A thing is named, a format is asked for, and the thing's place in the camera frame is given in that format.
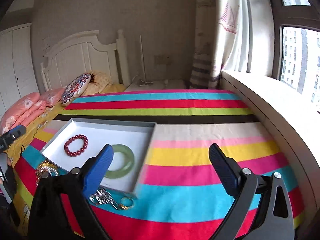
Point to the white wooden headboard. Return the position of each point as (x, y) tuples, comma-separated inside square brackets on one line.
[(82, 53)]

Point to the dark framed window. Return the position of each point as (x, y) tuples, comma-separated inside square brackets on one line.
[(296, 46)]

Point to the pink floral pillow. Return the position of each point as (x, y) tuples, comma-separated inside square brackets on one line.
[(52, 97)]

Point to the round patterned cushion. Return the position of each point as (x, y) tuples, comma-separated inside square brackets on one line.
[(75, 89)]

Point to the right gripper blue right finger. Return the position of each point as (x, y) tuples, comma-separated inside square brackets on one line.
[(227, 169)]

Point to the green jade bangle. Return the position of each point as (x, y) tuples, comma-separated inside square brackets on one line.
[(127, 158)]

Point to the beige sailboat print curtain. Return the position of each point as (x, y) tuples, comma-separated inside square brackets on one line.
[(221, 41)]

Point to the wall power socket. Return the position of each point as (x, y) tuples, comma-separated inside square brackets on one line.
[(162, 60)]

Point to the white shallow jewelry box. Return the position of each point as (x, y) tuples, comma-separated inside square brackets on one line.
[(135, 135)]

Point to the yellow fluffy blanket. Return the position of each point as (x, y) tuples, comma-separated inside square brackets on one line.
[(98, 82)]

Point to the rainbow striped cloth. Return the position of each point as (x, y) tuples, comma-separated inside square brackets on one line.
[(180, 196)]

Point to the pink folded quilt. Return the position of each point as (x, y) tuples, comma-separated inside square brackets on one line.
[(23, 112)]

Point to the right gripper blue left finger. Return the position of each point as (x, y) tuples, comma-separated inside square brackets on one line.
[(94, 169)]

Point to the white wardrobe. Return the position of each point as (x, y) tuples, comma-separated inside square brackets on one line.
[(16, 65)]

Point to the white window sill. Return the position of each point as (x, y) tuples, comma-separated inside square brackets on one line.
[(291, 120)]

